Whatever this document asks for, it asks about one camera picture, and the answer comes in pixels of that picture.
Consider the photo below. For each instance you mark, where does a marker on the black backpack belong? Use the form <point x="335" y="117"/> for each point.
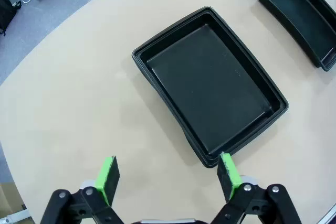
<point x="6" y="11"/>

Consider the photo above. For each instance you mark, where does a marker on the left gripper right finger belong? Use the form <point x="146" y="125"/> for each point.
<point x="228" y="174"/>

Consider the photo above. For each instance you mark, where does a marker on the tan cardboard box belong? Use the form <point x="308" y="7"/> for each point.
<point x="9" y="200"/>

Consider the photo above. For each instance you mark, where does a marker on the black ESD tray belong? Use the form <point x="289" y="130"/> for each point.
<point x="296" y="11"/>
<point x="210" y="85"/>

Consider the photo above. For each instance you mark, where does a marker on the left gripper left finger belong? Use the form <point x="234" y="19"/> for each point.
<point x="107" y="179"/>

